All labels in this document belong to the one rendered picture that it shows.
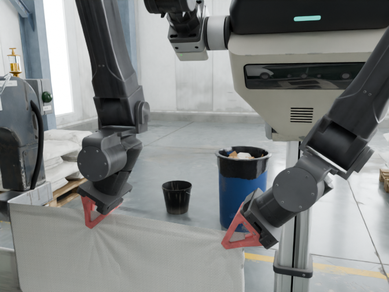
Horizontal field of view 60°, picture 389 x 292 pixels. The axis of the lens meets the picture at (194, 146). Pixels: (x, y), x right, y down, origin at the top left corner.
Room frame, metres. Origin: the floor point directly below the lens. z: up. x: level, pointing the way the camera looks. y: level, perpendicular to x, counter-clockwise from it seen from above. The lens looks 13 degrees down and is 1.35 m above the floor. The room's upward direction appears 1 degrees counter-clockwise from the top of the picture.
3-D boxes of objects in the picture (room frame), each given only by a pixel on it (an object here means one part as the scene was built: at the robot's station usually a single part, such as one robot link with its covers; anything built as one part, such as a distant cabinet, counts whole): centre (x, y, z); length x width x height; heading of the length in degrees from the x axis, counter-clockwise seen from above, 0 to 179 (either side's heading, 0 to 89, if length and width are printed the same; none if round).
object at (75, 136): (4.06, 1.58, 0.56); 0.67 x 0.43 x 0.15; 73
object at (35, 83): (0.88, 0.41, 1.28); 0.08 x 0.05 x 0.09; 73
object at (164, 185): (3.12, 0.18, 0.13); 0.30 x 0.30 x 0.26
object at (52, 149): (3.40, 1.53, 0.56); 0.66 x 0.42 x 0.15; 163
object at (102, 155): (0.56, 0.14, 1.24); 0.11 x 0.09 x 0.12; 162
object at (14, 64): (0.82, 0.42, 1.37); 0.03 x 0.02 x 0.03; 73
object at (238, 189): (2.83, -0.42, 0.32); 0.51 x 0.48 x 0.65; 163
